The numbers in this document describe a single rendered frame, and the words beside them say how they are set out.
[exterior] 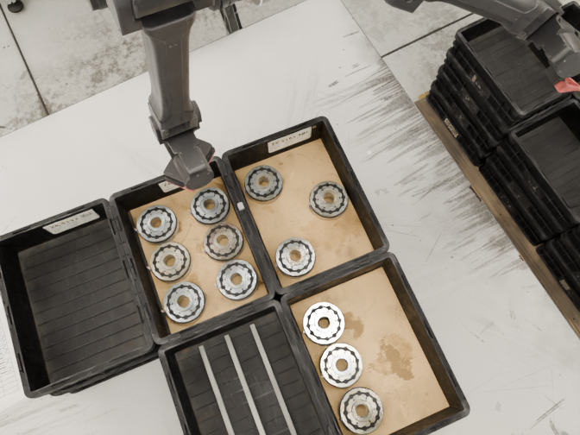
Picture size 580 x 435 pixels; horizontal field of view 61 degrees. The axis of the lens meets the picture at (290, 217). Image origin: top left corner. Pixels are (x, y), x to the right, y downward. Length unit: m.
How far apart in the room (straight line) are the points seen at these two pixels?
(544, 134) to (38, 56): 2.36
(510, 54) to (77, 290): 1.72
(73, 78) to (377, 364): 2.04
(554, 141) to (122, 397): 1.75
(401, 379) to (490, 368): 0.30
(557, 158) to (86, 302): 1.71
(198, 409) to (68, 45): 2.06
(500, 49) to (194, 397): 1.65
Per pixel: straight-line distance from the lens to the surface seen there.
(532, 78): 2.11
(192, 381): 1.27
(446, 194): 1.54
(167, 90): 0.73
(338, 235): 1.30
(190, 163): 0.89
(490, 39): 2.15
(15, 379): 1.56
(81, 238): 1.41
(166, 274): 1.28
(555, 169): 2.10
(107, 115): 1.69
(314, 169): 1.36
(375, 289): 1.28
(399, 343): 1.28
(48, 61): 2.82
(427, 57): 2.65
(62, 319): 1.38
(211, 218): 1.29
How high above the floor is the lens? 2.08
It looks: 72 degrees down
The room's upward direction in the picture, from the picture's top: 1 degrees counter-clockwise
